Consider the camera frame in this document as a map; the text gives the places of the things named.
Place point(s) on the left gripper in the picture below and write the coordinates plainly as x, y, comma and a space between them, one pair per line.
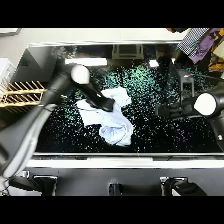
101, 101

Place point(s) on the light blue shirt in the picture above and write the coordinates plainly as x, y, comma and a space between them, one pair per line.
115, 128

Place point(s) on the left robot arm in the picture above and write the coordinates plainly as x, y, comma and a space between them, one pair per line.
20, 140

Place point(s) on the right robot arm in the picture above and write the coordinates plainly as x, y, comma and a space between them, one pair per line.
205, 104

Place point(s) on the wooden rack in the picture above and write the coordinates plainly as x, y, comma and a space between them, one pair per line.
23, 95

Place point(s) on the checked garment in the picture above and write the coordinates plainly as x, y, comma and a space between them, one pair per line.
193, 41

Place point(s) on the purple garment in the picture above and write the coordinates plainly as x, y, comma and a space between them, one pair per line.
204, 46

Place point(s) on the orange garment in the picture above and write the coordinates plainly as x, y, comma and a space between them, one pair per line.
217, 63

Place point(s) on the silver frame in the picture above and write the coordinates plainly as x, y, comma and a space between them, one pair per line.
133, 163

